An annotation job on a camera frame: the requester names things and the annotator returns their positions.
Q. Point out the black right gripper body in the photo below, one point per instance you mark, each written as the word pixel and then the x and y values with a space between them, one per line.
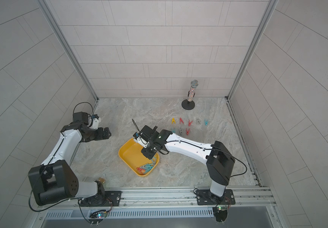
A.
pixel 150 148

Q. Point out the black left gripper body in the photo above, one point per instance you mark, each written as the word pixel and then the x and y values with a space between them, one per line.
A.
pixel 99 134

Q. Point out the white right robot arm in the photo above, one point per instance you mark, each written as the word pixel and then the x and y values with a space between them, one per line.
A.
pixel 218 160

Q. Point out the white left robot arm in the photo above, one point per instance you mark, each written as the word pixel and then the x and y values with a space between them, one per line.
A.
pixel 54 181

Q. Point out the yellow plastic storage box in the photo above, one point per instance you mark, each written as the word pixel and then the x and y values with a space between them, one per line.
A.
pixel 131 154

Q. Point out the brass round knob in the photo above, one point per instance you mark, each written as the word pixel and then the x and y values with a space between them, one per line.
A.
pixel 101 180

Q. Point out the glittery stand with black base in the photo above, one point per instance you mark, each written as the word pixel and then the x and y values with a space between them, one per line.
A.
pixel 189 104

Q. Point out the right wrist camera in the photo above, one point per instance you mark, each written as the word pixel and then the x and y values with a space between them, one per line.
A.
pixel 146 131

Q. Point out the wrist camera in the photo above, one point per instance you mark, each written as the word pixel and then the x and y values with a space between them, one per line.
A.
pixel 146 131
pixel 81 117

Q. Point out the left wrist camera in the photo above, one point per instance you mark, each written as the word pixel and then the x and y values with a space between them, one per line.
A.
pixel 81 117

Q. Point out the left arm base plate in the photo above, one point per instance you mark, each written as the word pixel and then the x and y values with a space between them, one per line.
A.
pixel 110 199

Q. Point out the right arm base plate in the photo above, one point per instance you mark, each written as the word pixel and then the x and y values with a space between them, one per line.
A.
pixel 215 197

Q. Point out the aluminium front rail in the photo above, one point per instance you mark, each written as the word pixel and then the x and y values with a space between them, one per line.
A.
pixel 185 197

